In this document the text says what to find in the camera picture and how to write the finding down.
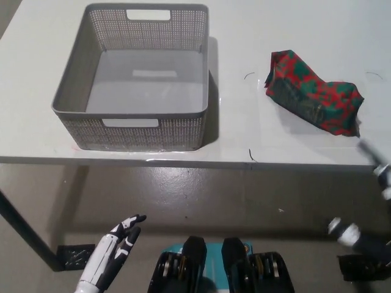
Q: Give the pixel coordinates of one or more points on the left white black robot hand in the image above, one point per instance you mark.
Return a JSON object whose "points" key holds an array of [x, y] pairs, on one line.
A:
{"points": [[105, 256]]}

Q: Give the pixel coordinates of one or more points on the black ribbed robot body block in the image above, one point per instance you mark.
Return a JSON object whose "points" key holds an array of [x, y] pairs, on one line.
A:
{"points": [[180, 268], [259, 268]]}

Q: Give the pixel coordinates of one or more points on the black table leg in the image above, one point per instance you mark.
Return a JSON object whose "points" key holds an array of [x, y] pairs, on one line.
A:
{"points": [[30, 232]]}

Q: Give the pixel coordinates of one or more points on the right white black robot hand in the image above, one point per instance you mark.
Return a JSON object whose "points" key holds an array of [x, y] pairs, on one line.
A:
{"points": [[351, 233]]}

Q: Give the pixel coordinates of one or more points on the red green coffee bean bag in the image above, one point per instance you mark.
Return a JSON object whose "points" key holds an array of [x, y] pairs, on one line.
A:
{"points": [[308, 91]]}

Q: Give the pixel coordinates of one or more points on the grey perforated plastic basket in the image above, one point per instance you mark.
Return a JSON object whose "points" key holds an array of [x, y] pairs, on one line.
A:
{"points": [[146, 88]]}

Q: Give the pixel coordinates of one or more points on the black table foot plate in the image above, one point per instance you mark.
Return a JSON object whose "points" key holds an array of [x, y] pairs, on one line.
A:
{"points": [[76, 256], [363, 268]]}

